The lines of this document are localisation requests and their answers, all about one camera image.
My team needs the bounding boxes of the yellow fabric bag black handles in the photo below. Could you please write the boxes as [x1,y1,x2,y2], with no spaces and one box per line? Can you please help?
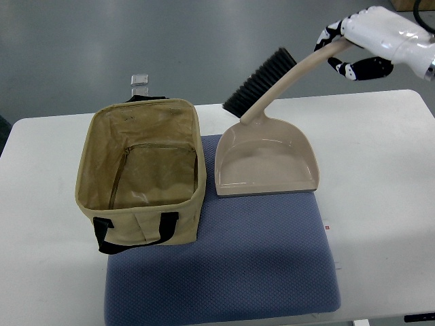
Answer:
[75,98,207,255]

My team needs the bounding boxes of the pink hand broom black bristles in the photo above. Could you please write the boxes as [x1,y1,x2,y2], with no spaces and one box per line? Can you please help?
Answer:
[222,39,351,124]

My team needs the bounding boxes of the blue grey cushion mat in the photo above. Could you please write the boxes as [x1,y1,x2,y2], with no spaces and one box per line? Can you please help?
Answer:
[105,135,341,325]

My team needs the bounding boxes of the brown cardboard box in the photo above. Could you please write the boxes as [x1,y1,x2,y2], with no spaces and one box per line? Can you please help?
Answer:
[389,0,435,12]

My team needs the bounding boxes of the pink plastic dustpan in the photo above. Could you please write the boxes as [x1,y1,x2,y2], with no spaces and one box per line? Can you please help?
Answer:
[214,111,319,197]

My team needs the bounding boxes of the clear plastic clip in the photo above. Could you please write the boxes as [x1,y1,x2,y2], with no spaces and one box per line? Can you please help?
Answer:
[130,73,149,96]

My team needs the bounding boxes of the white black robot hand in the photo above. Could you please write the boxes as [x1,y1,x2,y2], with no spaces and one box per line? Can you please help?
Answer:
[315,6,434,81]

